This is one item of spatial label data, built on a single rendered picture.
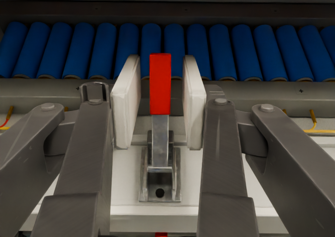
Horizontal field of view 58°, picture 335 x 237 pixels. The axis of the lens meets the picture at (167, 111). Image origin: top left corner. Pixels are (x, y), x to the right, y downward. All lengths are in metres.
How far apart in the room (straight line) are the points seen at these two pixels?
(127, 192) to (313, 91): 0.15
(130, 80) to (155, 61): 0.02
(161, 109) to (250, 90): 0.08
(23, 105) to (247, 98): 0.17
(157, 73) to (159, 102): 0.02
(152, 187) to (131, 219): 0.03
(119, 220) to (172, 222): 0.04
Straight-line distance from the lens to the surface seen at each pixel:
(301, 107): 0.25
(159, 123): 0.18
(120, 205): 0.21
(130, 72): 0.16
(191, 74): 0.16
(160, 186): 0.21
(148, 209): 0.21
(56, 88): 0.24
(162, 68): 0.17
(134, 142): 0.22
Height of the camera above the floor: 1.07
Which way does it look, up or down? 39 degrees down
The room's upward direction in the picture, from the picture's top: 1 degrees clockwise
